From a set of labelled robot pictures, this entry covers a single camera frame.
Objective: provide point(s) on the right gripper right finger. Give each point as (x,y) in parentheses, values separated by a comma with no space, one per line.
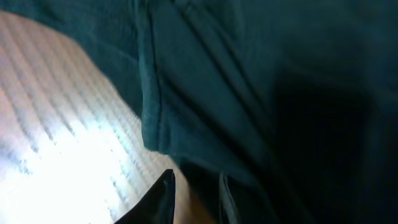
(230,200)

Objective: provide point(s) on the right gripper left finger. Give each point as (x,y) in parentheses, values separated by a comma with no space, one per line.
(157,206)

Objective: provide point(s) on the black t-shirt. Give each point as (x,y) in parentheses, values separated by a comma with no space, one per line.
(296,100)

